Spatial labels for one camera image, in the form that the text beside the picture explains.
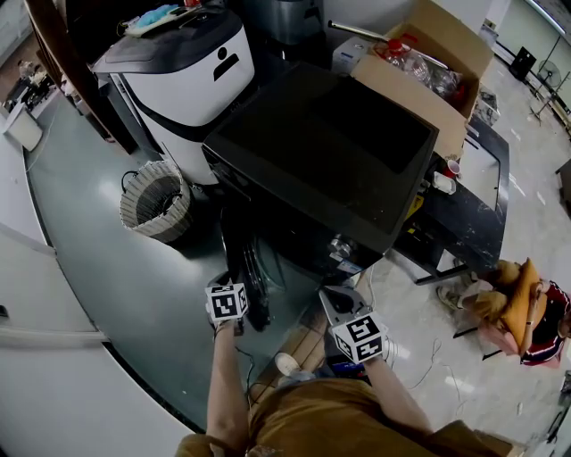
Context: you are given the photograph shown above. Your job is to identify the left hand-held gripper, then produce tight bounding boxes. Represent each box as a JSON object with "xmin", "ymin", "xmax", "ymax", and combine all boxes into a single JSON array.
[{"xmin": 204, "ymin": 275, "xmax": 250, "ymax": 323}]

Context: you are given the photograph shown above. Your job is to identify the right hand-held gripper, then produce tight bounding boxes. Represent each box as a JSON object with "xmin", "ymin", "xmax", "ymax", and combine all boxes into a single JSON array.
[{"xmin": 319, "ymin": 287, "xmax": 390, "ymax": 365}]

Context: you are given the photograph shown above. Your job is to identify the black machine door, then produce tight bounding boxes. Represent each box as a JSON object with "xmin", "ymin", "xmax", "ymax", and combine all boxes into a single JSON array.
[{"xmin": 220, "ymin": 207, "xmax": 289, "ymax": 332}]

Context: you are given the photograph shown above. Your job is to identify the person's right forearm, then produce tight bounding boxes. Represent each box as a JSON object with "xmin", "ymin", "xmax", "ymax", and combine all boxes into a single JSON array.
[{"xmin": 363, "ymin": 356, "xmax": 434, "ymax": 437}]

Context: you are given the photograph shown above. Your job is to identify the person's left forearm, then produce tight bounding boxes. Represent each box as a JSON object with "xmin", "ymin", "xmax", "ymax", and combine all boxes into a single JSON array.
[{"xmin": 205, "ymin": 319, "xmax": 252, "ymax": 448}]

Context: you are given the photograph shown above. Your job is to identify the large black machine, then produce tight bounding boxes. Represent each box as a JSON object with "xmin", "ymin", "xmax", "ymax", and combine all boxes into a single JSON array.
[{"xmin": 201, "ymin": 62, "xmax": 441, "ymax": 287}]

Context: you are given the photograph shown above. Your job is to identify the white and grey machine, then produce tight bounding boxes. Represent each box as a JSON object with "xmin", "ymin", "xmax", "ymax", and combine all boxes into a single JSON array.
[{"xmin": 91, "ymin": 4, "xmax": 257, "ymax": 187}]

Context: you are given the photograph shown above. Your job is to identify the wooden floor mat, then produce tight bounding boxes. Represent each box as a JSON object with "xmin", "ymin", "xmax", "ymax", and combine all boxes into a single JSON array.
[{"xmin": 249, "ymin": 312, "xmax": 332, "ymax": 395}]

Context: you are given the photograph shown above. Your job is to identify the blue device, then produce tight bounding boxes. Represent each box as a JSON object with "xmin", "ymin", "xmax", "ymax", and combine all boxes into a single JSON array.
[{"xmin": 327, "ymin": 356, "xmax": 372, "ymax": 381}]

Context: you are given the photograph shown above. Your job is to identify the person's white shoe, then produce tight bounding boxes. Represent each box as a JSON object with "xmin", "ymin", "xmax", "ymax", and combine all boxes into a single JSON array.
[{"xmin": 275, "ymin": 352, "xmax": 303, "ymax": 378}]

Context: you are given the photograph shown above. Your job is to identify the person's grey jeans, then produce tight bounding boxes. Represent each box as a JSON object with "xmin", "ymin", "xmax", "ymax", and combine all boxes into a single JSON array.
[{"xmin": 278, "ymin": 369, "xmax": 314, "ymax": 390}]

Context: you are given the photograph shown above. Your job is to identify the person's brown shirt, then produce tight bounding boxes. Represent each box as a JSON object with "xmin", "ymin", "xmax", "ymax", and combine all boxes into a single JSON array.
[{"xmin": 173, "ymin": 378, "xmax": 515, "ymax": 457}]

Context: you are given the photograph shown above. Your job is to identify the woven laundry basket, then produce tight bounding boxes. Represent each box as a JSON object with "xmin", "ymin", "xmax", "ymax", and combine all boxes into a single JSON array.
[{"xmin": 119, "ymin": 160, "xmax": 194, "ymax": 245}]

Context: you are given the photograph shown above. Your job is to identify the black low table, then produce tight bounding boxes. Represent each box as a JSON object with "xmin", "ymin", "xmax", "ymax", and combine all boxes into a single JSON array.
[{"xmin": 392, "ymin": 115, "xmax": 511, "ymax": 287}]

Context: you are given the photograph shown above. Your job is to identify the pink seat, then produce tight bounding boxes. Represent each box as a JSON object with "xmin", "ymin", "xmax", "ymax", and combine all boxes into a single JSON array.
[{"xmin": 479, "ymin": 319, "xmax": 523, "ymax": 357}]

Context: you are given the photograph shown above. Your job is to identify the white soap dish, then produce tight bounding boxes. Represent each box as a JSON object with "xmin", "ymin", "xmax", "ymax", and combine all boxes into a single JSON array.
[{"xmin": 432, "ymin": 171, "xmax": 458, "ymax": 195}]

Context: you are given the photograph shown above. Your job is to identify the cardboard box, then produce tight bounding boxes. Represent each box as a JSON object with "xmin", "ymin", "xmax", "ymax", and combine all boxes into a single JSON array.
[{"xmin": 350, "ymin": 0, "xmax": 496, "ymax": 162}]

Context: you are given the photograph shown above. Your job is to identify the white packet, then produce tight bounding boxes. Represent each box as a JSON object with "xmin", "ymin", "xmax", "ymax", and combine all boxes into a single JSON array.
[{"xmin": 332, "ymin": 36, "xmax": 377, "ymax": 76}]

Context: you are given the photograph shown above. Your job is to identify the clear jug with red cap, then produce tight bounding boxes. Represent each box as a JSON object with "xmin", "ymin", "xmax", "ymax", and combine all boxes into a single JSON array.
[{"xmin": 373, "ymin": 33, "xmax": 430, "ymax": 78}]

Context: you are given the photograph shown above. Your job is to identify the metal rod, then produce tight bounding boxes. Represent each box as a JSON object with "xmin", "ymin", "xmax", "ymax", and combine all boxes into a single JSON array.
[{"xmin": 327, "ymin": 20, "xmax": 390, "ymax": 45}]

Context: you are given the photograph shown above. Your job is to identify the silver cooking pot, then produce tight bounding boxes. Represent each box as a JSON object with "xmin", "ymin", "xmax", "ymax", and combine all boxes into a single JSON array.
[{"xmin": 267, "ymin": 0, "xmax": 326, "ymax": 46}]

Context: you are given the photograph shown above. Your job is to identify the blue cloth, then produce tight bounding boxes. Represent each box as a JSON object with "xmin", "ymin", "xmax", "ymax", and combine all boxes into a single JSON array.
[{"xmin": 132, "ymin": 4, "xmax": 180, "ymax": 29}]

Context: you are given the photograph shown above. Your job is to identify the black speaker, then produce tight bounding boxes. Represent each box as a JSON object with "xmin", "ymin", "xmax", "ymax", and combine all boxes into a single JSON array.
[{"xmin": 510, "ymin": 46, "xmax": 538, "ymax": 82}]

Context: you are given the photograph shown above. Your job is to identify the standing fan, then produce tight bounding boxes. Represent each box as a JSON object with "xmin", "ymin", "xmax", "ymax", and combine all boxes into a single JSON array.
[{"xmin": 536, "ymin": 59, "xmax": 563, "ymax": 106}]

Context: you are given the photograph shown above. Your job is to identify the black cable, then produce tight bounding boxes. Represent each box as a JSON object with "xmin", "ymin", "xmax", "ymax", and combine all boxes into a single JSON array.
[{"xmin": 234, "ymin": 345, "xmax": 259, "ymax": 403}]

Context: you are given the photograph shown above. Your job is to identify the white cable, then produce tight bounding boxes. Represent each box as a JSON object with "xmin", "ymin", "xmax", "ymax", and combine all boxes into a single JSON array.
[{"xmin": 407, "ymin": 337, "xmax": 468, "ymax": 420}]

